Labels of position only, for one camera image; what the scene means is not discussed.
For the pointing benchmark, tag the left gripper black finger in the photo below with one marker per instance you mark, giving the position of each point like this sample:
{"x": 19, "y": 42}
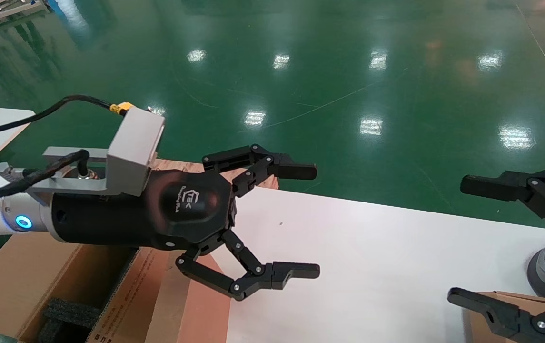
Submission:
{"x": 253, "y": 281}
{"x": 262, "y": 164}

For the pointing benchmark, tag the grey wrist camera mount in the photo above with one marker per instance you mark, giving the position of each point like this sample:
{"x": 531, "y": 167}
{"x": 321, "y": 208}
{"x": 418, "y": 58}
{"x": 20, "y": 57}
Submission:
{"x": 134, "y": 143}

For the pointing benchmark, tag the big open cardboard box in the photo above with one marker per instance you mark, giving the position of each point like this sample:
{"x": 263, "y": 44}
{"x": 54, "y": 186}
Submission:
{"x": 15, "y": 281}

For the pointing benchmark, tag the black foam insert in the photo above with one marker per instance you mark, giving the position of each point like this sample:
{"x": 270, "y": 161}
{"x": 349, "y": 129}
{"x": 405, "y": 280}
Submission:
{"x": 72, "y": 314}

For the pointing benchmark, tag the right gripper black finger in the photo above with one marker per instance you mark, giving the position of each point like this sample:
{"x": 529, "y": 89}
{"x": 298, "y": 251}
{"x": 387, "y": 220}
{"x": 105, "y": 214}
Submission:
{"x": 505, "y": 317}
{"x": 539, "y": 188}

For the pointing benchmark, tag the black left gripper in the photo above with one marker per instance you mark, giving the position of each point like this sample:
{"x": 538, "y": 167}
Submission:
{"x": 124, "y": 219}

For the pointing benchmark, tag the small brown cardboard box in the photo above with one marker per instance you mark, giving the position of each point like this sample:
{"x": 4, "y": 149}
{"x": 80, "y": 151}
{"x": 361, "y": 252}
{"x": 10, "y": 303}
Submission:
{"x": 474, "y": 332}

